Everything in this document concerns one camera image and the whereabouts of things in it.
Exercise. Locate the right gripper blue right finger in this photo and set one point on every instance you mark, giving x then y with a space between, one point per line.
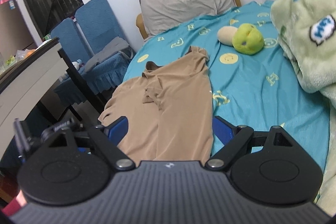
235 140

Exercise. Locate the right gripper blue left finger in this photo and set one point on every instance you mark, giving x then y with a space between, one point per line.
105 140

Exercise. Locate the tan t-shirt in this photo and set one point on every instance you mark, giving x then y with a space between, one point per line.
169 111

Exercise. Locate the blue folding chair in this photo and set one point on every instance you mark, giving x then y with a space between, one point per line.
92 28

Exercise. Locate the teal patterned bed sheet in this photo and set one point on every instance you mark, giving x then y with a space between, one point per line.
260 90

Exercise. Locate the white black desk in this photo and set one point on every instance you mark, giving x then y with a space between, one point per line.
27 82

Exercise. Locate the small white plush toy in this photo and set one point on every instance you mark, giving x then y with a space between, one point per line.
77 64

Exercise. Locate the grey cloth on chair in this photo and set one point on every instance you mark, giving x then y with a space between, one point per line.
115 46

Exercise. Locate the green cream plush toy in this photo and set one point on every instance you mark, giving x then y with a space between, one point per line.
245 39

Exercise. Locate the green fleece blanket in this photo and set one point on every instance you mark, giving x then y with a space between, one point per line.
306 33

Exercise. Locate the grey pillow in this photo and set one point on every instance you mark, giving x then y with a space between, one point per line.
162 15

